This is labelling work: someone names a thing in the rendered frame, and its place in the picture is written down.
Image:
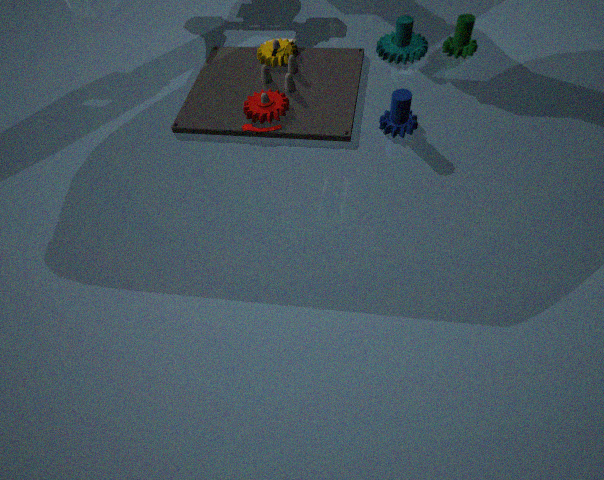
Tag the blue gear with tall hub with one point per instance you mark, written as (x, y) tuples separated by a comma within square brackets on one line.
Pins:
[(400, 119)]

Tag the red gear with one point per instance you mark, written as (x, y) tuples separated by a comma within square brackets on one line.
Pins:
[(278, 105)]

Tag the teal gear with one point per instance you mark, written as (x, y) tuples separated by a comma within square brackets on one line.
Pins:
[(403, 45)]

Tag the yellow gear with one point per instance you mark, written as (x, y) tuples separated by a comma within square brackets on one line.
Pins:
[(266, 54)]

